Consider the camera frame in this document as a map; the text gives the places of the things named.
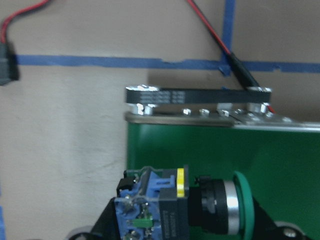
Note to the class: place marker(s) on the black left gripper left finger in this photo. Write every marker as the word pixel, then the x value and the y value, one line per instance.
pixel 106 227

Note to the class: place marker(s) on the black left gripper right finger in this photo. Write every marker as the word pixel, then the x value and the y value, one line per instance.
pixel 264 226

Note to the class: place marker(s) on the green push button switch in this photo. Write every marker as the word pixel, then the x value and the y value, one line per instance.
pixel 160 204

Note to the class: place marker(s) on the green conveyor belt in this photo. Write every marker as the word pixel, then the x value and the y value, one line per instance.
pixel 217 132

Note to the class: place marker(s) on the black wire connector plug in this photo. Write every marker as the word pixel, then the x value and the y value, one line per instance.
pixel 9 70

